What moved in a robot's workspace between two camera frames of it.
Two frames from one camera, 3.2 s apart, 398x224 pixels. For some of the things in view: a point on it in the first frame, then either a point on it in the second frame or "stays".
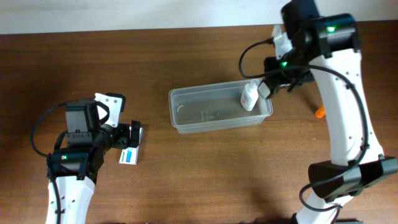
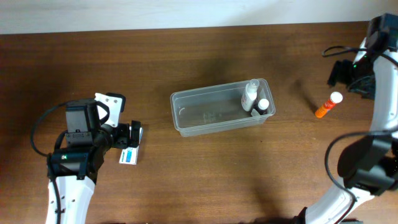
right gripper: x=273 y=84 -> x=339 y=73
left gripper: x=134 y=134 stays
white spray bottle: x=249 y=94 stays
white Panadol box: x=129 y=156 stays
